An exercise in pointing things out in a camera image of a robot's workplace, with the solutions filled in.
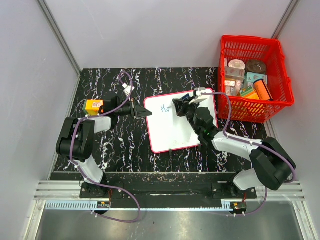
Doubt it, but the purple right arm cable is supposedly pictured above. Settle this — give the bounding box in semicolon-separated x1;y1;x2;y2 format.
203;91;298;217

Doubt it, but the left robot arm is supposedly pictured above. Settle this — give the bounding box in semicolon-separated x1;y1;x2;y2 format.
56;96;152;198

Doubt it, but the pink framed whiteboard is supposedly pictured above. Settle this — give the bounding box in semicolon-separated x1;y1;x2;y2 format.
143;87;219;154

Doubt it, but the white cable duct rail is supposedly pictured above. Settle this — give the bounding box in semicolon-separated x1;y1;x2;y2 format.
45;197;243;212

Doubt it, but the red plastic basket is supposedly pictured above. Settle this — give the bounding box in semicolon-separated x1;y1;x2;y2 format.
217;35;295;123

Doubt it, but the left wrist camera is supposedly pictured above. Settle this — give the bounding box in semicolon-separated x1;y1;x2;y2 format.
122;83;135;100

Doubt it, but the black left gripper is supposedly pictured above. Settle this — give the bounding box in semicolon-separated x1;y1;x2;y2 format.
114;97;153;120

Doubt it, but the teal small box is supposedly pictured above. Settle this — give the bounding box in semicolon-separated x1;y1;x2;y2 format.
244;72;268;84

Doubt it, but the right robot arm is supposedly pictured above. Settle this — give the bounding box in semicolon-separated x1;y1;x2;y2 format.
172;96;296;198

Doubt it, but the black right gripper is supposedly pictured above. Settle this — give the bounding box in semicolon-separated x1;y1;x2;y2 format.
174;96;201;135

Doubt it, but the orange cylinder can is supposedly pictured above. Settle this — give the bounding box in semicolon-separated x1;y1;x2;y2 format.
253;79;273;101

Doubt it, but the white marker blue cap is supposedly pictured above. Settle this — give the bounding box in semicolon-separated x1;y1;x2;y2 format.
168;95;185;108

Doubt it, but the pink snack box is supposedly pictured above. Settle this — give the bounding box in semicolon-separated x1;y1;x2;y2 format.
224;66;245;81

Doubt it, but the brown round tin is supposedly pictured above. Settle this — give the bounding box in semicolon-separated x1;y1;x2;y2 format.
245;59;267;75

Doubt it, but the orange sponge pack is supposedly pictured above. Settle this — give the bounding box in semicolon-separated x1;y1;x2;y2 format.
83;99;104;116

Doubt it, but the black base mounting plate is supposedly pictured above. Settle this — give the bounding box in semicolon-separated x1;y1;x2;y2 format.
87;172;257;203

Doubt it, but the pink round roll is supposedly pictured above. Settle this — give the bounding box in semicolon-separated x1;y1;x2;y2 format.
228;59;246;70

